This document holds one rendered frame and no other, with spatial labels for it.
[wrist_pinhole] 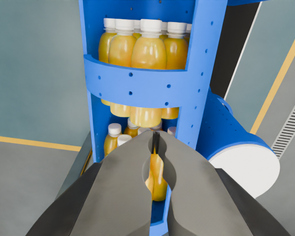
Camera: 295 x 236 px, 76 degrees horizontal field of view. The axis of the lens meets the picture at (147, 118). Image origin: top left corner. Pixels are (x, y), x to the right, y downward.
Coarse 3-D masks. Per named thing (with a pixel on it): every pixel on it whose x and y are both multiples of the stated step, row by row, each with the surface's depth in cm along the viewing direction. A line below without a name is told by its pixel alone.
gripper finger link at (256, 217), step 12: (216, 168) 9; (228, 180) 9; (240, 192) 8; (240, 204) 8; (252, 204) 8; (252, 216) 7; (264, 216) 7; (252, 228) 7; (264, 228) 7; (276, 228) 7
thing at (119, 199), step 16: (128, 144) 11; (144, 144) 11; (112, 160) 10; (128, 160) 10; (144, 160) 10; (96, 176) 9; (112, 176) 9; (128, 176) 9; (144, 176) 10; (96, 192) 8; (112, 192) 8; (128, 192) 8; (144, 192) 8; (96, 208) 7; (112, 208) 7; (128, 208) 7; (144, 208) 7; (80, 224) 6; (96, 224) 7; (112, 224) 7; (128, 224) 7; (144, 224) 7
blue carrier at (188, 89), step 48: (96, 0) 42; (144, 0) 49; (192, 0) 46; (96, 48) 46; (192, 48) 30; (96, 96) 50; (144, 96) 32; (192, 96) 35; (96, 144) 54; (192, 144) 43
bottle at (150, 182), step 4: (152, 172) 51; (152, 176) 50; (148, 180) 49; (152, 180) 50; (148, 184) 49; (152, 184) 50; (148, 188) 49; (152, 188) 50; (152, 192) 52; (152, 196) 53; (152, 200) 54
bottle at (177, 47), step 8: (168, 32) 39; (168, 40) 38; (176, 40) 38; (184, 40) 38; (168, 48) 38; (176, 48) 38; (184, 48) 38; (168, 56) 38; (176, 56) 38; (184, 56) 39; (168, 64) 39; (176, 64) 39; (184, 64) 39; (168, 112) 44; (176, 112) 44
